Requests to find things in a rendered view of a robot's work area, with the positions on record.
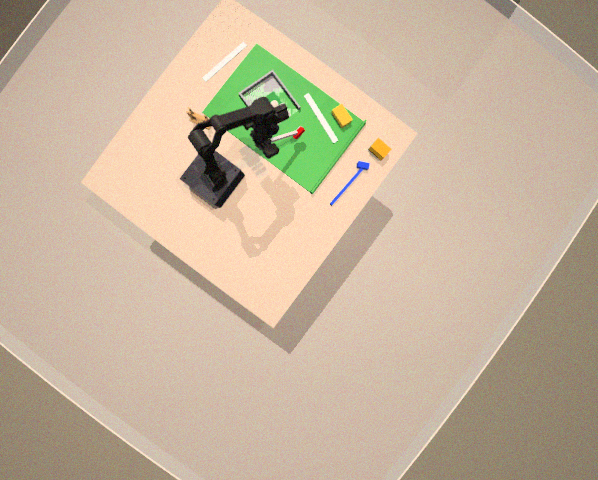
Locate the white flat bar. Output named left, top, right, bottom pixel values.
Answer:
left=202, top=41, right=247, bottom=82
left=304, top=93, right=339, bottom=143

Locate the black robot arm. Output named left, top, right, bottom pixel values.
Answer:
left=188, top=97, right=289, bottom=190

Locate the blue golf putter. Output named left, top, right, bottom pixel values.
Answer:
left=330, top=161, right=370, bottom=205

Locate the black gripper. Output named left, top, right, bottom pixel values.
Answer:
left=244, top=123, right=279, bottom=159

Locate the green flat mat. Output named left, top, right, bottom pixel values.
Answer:
left=202, top=44, right=364, bottom=193

